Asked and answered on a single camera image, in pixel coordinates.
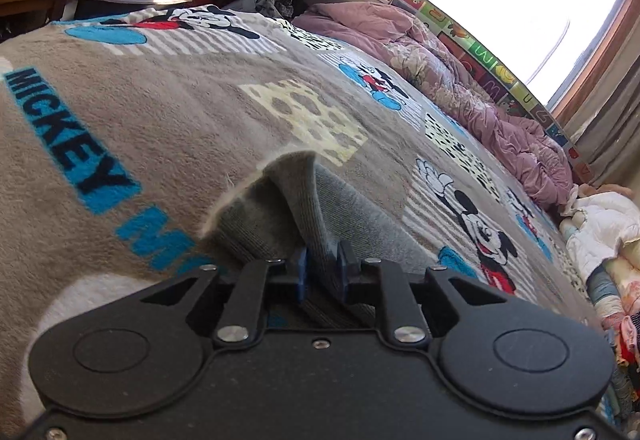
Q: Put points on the grey knit garment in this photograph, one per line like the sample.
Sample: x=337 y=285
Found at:
x=295 y=215

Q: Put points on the dark clothes heap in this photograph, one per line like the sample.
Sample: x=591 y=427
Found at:
x=270 y=1

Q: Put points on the brown wooden furniture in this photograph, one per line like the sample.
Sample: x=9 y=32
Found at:
x=30 y=5

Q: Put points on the stack of folded clothes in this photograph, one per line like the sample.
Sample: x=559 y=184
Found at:
x=622 y=320

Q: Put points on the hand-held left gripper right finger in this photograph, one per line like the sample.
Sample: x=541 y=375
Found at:
x=343 y=270

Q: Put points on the pink crumpled quilt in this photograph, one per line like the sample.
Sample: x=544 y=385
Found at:
x=450 y=85

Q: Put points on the colourful alphabet play mat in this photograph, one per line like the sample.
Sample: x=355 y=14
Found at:
x=475 y=51

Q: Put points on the cartoon mouse printed blanket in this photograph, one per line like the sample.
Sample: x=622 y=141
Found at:
x=150 y=120

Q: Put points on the white padded jacket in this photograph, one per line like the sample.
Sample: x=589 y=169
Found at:
x=602 y=230

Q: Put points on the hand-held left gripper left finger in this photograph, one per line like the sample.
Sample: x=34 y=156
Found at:
x=300 y=276

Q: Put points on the grey striped curtain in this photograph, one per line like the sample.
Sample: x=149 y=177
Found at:
x=611 y=135

